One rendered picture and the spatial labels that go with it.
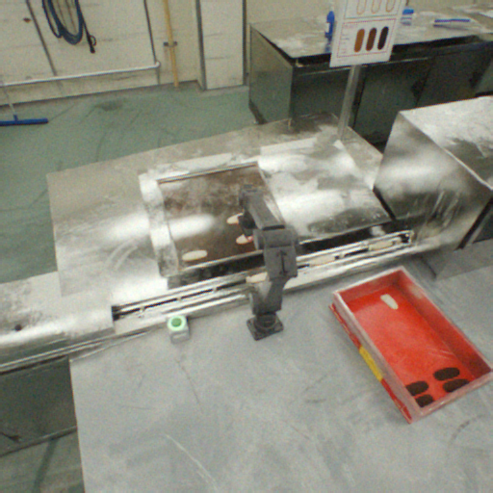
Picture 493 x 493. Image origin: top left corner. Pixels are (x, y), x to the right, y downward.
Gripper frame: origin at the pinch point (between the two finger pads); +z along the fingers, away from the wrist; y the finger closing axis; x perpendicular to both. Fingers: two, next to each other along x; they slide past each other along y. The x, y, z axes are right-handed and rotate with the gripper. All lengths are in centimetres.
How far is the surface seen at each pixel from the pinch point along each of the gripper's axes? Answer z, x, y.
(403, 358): 2, 29, 67
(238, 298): 4.5, -14.1, 22.2
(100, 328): -1, -63, 16
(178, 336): 3.1, -39.5, 27.7
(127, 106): 141, -1, -308
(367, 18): -43, 89, -65
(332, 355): 4, 7, 56
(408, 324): 4, 40, 57
